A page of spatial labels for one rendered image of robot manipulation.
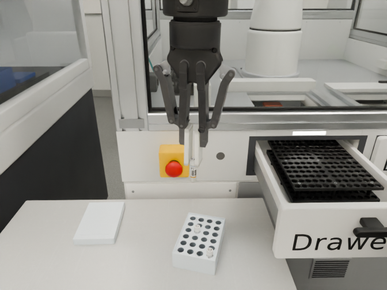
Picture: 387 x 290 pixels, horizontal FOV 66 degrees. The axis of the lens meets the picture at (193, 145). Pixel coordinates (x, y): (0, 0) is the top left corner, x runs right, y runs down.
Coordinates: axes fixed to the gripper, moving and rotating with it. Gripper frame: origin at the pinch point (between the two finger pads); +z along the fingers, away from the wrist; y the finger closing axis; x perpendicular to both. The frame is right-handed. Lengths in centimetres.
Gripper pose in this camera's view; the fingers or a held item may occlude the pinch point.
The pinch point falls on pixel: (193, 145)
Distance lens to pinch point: 52.1
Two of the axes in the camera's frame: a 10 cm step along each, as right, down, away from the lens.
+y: 9.7, 1.2, -2.2
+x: 2.5, -4.3, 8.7
